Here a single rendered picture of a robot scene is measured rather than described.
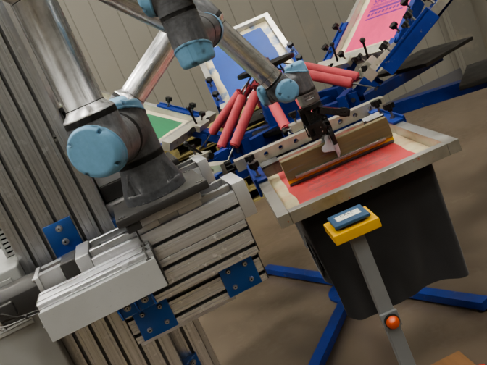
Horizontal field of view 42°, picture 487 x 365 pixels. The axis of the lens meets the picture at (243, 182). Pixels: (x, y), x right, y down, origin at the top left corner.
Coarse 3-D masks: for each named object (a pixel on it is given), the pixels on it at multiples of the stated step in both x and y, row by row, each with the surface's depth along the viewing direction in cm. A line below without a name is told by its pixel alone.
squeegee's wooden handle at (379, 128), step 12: (384, 120) 223; (348, 132) 225; (360, 132) 224; (372, 132) 224; (384, 132) 224; (324, 144) 224; (348, 144) 224; (360, 144) 225; (300, 156) 224; (312, 156) 224; (324, 156) 224; (336, 156) 225; (288, 168) 224; (300, 168) 225; (288, 180) 225
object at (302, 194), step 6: (282, 174) 250; (282, 180) 240; (348, 180) 206; (288, 186) 229; (294, 186) 225; (300, 186) 222; (330, 186) 208; (336, 186) 205; (294, 192) 219; (300, 192) 216; (306, 192) 213; (318, 192) 207; (324, 192) 204; (300, 198) 208; (306, 198) 206
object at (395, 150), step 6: (390, 144) 226; (396, 144) 222; (384, 150) 222; (390, 150) 219; (396, 150) 216; (402, 150) 213; (396, 156) 208; (402, 156) 206; (390, 162) 205; (372, 168) 207; (378, 168) 205; (360, 174) 207; (366, 174) 204
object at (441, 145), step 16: (352, 128) 260; (400, 128) 228; (416, 128) 217; (432, 144) 200; (448, 144) 187; (400, 160) 190; (416, 160) 187; (432, 160) 187; (368, 176) 188; (384, 176) 187; (400, 176) 188; (272, 192) 215; (336, 192) 187; (352, 192) 187; (272, 208) 198; (304, 208) 187; (320, 208) 187; (288, 224) 187
